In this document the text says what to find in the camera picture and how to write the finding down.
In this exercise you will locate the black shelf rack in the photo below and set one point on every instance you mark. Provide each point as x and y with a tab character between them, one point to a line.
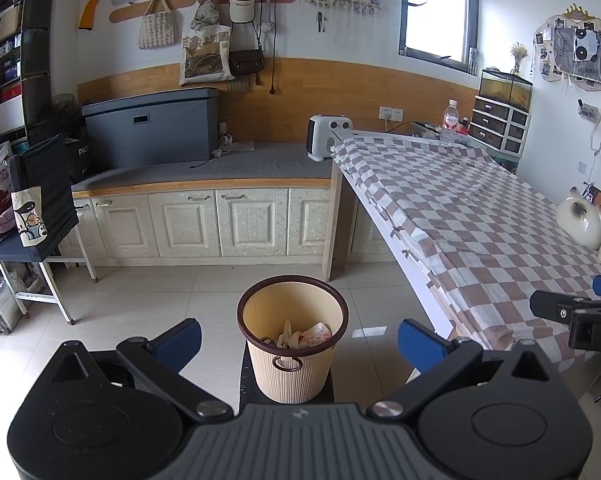
35	60

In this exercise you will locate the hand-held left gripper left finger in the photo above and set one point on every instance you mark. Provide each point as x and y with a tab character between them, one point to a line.
180	345

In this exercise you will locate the grey-green cloth bag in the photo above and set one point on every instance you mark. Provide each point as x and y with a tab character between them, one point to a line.
204	15

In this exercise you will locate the dried flower bunch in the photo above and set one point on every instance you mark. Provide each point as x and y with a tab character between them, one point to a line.
518	55

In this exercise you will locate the plastic wrapped bundle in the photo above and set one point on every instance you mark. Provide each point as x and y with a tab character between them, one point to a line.
5	300

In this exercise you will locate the white space heater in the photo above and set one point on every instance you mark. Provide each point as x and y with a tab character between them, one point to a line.
328	137

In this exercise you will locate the white power strip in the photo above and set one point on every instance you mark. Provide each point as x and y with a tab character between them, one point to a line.
223	140

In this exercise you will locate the white cat figure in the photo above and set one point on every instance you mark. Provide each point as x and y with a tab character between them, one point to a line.
580	220

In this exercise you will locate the cream paper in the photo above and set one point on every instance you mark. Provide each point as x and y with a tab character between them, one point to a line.
286	335

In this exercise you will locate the white knitted handbag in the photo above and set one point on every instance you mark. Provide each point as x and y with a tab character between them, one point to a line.
155	30

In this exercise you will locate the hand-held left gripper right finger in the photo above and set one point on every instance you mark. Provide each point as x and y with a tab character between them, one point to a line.
420	345

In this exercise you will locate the plastic bag with red print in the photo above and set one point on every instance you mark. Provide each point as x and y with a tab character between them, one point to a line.
316	335

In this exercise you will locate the white drawer organizer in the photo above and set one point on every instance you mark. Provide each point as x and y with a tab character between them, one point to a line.
495	125

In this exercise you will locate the grey storage box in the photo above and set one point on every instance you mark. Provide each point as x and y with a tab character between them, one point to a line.
150	130

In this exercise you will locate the white folding table frame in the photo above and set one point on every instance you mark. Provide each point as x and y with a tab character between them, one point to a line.
55	290

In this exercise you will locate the checkered cloth table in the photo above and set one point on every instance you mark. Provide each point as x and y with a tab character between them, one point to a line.
480	220

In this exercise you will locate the white bucket bag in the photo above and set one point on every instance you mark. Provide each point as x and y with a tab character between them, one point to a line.
242	10

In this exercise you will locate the panda wall hanging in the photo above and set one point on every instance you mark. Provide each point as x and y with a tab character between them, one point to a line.
580	50

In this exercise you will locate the dark framed window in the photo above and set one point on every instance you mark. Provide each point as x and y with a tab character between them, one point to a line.
438	15

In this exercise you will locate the white wall outlet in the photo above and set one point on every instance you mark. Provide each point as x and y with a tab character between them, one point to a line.
390	113

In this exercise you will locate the clear water bottle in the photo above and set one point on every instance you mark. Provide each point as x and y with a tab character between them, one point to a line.
450	122

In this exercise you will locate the black bag with white print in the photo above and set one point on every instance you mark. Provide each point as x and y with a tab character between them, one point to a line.
76	157

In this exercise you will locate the glass fish tank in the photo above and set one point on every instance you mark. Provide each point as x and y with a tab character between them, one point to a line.
505	90

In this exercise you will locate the white macrame wall net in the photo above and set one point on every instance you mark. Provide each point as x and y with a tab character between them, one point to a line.
350	10

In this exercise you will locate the folding chair with bag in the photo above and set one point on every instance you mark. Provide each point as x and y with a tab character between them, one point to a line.
50	185

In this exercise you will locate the brown leather shoulder bag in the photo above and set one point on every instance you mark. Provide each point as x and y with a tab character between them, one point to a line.
246	62

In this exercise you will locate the cream panelled low cabinet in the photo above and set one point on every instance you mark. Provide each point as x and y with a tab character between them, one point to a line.
250	222

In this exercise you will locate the beige bin with brown rim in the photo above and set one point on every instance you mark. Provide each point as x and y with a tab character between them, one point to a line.
290	375

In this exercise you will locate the printed canvas tote bag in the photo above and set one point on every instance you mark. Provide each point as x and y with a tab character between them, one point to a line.
205	57

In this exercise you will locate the cream cartoon tote bag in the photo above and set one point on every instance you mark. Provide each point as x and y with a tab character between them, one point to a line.
29	217

